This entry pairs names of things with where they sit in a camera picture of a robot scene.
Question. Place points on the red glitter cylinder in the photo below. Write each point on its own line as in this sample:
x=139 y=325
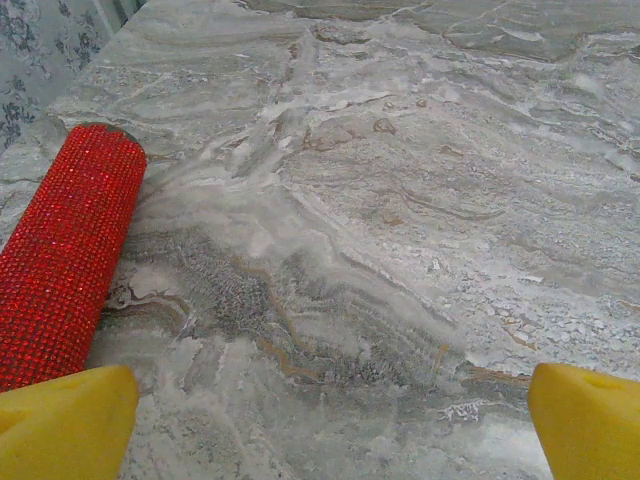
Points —
x=65 y=250

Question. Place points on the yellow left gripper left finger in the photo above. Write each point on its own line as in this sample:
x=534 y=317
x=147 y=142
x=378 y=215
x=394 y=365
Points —
x=65 y=430

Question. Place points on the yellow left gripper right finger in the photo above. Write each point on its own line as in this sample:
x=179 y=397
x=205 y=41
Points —
x=595 y=430

